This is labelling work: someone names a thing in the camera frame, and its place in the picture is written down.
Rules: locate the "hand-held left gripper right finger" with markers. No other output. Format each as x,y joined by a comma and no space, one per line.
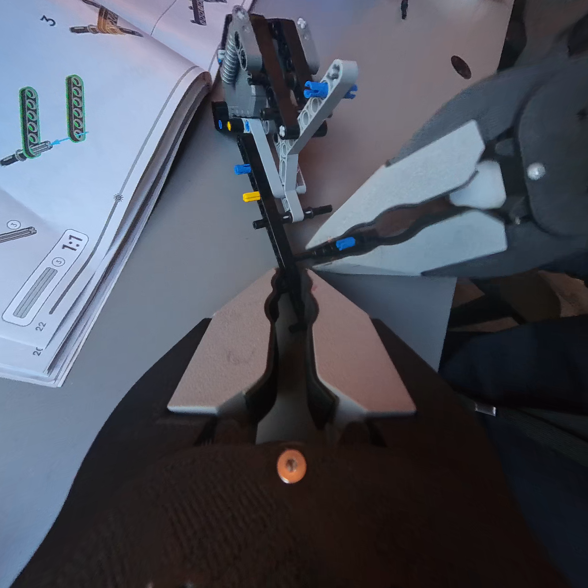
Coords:
358,363

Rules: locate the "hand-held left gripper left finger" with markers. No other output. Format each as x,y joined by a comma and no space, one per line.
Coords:
220,363

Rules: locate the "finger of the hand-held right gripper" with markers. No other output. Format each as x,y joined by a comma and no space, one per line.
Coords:
450,243
422,174

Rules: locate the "black beam with blue pin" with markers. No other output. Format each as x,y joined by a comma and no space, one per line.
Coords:
344,243

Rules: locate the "partly built lego chassis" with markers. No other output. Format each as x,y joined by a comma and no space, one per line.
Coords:
239,96

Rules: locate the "open lego instruction booklet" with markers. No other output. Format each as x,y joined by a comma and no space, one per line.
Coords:
115,138

